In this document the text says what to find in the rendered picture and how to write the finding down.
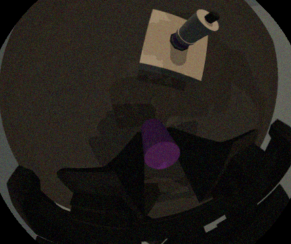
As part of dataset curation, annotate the purple cylinder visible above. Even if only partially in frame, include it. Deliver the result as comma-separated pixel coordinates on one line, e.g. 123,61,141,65
141,119,180,169

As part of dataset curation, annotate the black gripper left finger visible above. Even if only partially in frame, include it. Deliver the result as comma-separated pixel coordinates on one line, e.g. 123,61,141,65
57,132,145,218

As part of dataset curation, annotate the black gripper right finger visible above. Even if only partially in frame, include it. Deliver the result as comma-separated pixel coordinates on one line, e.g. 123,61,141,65
166,127,258,203

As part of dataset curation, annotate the tan square block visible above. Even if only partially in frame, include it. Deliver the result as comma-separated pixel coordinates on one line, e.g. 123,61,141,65
139,9,208,81

